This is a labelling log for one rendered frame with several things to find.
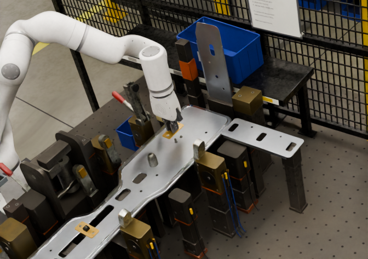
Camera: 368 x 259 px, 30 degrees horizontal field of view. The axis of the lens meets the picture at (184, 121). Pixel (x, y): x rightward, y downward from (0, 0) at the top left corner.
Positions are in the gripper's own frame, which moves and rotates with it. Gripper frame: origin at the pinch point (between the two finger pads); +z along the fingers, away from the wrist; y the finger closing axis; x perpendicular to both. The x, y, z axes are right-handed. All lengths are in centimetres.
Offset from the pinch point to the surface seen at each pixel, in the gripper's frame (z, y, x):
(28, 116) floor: 108, -201, 55
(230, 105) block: 7.9, 6.1, 25.0
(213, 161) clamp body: 3.3, 22.0, -5.8
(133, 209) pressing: 8.1, 8.0, -32.4
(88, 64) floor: 108, -203, 116
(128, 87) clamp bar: -13.1, -15.3, -1.3
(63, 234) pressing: 8, -6, -52
